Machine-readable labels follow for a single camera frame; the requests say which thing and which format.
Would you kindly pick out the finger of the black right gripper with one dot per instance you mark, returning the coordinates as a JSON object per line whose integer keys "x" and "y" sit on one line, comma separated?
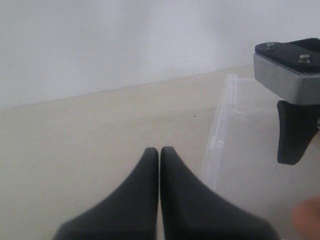
{"x": 191, "y": 211}

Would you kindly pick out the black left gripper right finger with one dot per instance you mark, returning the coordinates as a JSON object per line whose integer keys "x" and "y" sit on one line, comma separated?
{"x": 298, "y": 125}

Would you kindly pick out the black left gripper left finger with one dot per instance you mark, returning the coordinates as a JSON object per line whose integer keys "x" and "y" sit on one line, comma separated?
{"x": 128, "y": 213}

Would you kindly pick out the brown egg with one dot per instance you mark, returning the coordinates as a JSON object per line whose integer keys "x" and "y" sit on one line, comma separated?
{"x": 306, "y": 218}

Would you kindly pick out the clear plastic storage box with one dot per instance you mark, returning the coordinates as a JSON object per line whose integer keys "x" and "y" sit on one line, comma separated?
{"x": 240, "y": 161}

